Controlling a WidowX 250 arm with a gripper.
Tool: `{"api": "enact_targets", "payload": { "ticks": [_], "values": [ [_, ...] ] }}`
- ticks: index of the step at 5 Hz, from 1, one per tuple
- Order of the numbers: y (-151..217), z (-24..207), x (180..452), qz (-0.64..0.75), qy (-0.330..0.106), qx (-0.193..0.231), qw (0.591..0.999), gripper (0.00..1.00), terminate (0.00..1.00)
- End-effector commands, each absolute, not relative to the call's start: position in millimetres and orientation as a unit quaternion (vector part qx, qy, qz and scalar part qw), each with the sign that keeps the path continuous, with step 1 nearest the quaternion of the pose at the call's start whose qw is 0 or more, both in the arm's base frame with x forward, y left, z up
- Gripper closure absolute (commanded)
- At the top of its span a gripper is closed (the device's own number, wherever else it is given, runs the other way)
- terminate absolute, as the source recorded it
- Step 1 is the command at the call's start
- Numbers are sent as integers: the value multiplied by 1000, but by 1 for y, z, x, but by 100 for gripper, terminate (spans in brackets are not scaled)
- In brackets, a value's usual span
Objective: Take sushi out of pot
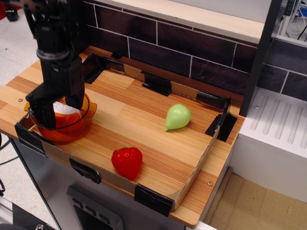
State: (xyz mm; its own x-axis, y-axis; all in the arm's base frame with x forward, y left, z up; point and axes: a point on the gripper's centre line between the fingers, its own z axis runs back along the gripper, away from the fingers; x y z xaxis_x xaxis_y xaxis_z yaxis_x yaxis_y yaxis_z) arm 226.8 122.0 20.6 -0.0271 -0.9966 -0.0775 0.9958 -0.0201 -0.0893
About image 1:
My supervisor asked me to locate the black caster wheel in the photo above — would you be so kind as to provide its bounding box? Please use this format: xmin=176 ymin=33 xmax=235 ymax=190
xmin=5 ymin=5 xmax=19 ymax=22

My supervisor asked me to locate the red toy strawberry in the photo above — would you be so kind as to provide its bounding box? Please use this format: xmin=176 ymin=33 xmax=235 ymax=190
xmin=111 ymin=147 xmax=143 ymax=181

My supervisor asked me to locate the orange transparent plastic pot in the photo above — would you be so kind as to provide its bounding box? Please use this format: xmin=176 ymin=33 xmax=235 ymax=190
xmin=30 ymin=94 xmax=97 ymax=143

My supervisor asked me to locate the grey toy oven panel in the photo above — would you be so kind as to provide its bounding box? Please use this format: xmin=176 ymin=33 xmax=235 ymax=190
xmin=67 ymin=187 xmax=125 ymax=230

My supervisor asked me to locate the green toy pear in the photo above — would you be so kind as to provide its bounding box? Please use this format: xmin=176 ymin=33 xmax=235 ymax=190
xmin=165 ymin=104 xmax=191 ymax=131

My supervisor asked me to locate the white toy sink drainboard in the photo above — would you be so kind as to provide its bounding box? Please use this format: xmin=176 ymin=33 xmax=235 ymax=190
xmin=230 ymin=89 xmax=307 ymax=202

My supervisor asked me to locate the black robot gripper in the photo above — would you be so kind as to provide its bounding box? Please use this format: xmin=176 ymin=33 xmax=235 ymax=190
xmin=26 ymin=49 xmax=84 ymax=128

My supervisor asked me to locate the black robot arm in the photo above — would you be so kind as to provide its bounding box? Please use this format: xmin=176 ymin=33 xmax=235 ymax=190
xmin=24 ymin=0 xmax=85 ymax=129

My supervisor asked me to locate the cardboard fence with black tape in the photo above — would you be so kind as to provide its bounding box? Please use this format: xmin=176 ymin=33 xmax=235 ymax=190
xmin=15 ymin=65 xmax=244 ymax=225

